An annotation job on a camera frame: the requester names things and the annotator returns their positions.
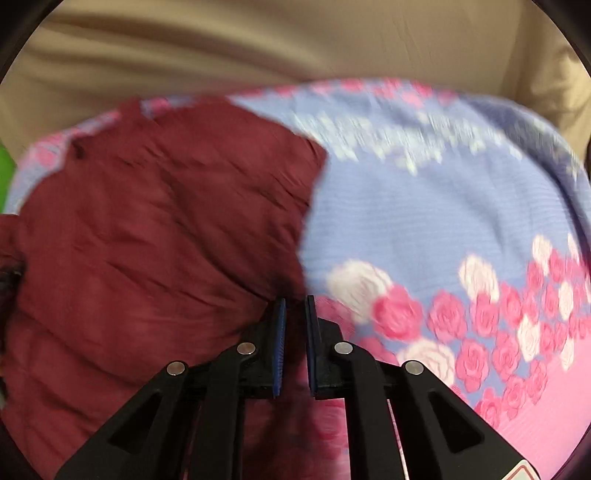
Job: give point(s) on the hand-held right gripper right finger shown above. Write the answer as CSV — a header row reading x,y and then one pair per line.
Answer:
x,y
311,341

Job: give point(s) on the green cushion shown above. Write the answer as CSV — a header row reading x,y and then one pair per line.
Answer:
x,y
5,175

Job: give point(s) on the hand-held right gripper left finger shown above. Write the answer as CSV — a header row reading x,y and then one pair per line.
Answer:
x,y
279,341

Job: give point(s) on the beige curtain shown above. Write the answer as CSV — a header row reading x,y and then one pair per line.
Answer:
x,y
231,46

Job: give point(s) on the floral pink and blue bedsheet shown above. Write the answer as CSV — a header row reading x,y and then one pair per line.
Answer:
x,y
415,207

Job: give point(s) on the maroon garment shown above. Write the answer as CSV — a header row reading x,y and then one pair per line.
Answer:
x,y
161,230

